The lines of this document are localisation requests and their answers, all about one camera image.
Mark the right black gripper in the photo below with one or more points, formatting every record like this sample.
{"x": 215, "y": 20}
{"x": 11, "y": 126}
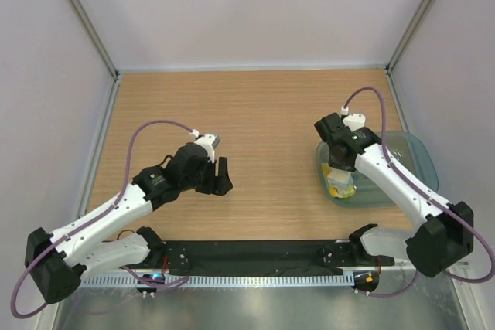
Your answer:
{"x": 343, "y": 167}

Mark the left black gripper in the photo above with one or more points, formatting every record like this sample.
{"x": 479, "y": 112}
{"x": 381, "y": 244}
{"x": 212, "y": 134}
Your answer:
{"x": 218, "y": 185}

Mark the yellow green crocodile towel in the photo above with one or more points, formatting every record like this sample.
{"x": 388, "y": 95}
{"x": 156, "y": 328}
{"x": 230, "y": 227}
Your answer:
{"x": 336, "y": 192}

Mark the blue cartoon mouse towel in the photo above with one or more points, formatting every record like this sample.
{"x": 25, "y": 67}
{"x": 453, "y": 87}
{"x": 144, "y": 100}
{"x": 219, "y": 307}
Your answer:
{"x": 338, "y": 178}

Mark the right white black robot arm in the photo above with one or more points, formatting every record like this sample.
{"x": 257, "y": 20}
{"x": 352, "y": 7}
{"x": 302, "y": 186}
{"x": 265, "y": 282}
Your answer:
{"x": 440, "y": 232}

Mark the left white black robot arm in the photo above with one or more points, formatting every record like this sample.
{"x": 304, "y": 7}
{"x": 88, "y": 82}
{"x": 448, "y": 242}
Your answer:
{"x": 59, "y": 261}

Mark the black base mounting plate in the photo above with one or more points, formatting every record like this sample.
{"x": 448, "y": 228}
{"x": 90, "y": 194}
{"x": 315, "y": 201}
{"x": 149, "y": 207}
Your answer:
{"x": 324, "y": 253}

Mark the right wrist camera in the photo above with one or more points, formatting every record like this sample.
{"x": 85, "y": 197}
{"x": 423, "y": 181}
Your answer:
{"x": 354, "y": 121}

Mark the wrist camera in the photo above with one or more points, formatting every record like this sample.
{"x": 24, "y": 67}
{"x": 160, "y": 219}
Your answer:
{"x": 207, "y": 141}
{"x": 354, "y": 121}

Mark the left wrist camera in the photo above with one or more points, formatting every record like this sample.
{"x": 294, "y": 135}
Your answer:
{"x": 207, "y": 141}

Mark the aluminium frame rail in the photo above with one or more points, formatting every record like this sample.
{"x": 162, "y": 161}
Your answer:
{"x": 255, "y": 268}

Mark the white slotted cable duct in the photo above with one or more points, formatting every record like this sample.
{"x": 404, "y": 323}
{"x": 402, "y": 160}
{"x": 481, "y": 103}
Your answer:
{"x": 125, "y": 280}

